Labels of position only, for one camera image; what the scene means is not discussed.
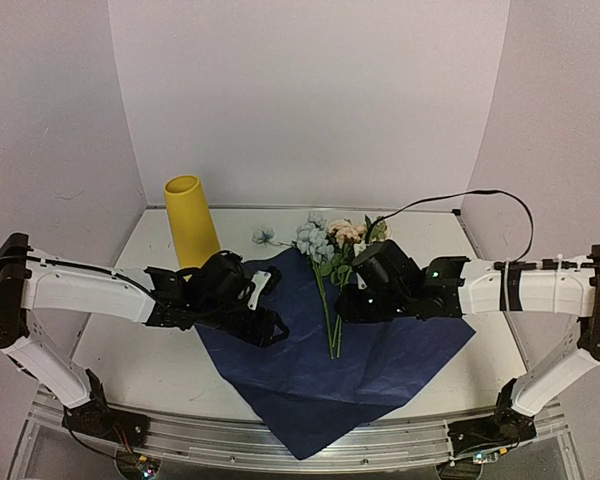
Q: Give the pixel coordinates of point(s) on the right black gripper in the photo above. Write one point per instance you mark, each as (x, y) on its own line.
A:
(359, 307)

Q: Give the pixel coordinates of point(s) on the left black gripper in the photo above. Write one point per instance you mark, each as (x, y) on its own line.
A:
(266, 326)

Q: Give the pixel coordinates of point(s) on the artificial flower bunch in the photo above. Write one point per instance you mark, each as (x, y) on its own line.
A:
(349, 240)

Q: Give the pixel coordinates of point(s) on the blue wrapping paper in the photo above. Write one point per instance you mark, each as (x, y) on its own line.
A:
(330, 360)

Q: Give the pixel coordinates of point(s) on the blue hydrangea stem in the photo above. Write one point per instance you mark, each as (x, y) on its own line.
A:
(312, 242)

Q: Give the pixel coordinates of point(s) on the yellow plastic vase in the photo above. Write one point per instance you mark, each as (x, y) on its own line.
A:
(193, 231)

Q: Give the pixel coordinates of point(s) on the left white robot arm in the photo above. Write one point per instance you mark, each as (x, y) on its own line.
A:
(38, 290)

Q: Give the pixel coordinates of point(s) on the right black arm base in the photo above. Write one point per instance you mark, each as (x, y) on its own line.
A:
(503, 428)

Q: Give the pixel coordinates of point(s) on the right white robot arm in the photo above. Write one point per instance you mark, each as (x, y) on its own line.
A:
(558, 288)

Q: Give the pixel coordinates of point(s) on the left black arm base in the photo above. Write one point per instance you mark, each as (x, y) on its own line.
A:
(97, 419)

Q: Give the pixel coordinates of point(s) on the loose blue artificial flower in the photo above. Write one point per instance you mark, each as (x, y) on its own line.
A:
(266, 236)

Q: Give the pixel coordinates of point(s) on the aluminium front rail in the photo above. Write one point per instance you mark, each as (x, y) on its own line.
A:
(203, 419)

